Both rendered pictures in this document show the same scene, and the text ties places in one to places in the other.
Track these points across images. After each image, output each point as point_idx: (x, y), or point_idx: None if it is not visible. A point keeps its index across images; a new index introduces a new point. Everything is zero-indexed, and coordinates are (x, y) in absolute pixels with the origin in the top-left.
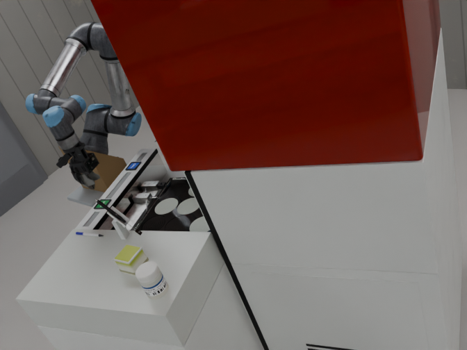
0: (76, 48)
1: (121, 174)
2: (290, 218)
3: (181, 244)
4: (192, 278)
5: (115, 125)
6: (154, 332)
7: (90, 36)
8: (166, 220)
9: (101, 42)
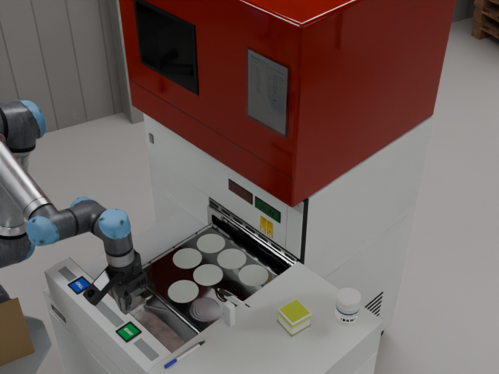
0: (5, 144)
1: (82, 300)
2: (359, 205)
3: (294, 284)
4: None
5: (13, 250)
6: (364, 353)
7: (8, 123)
8: (211, 297)
9: (24, 128)
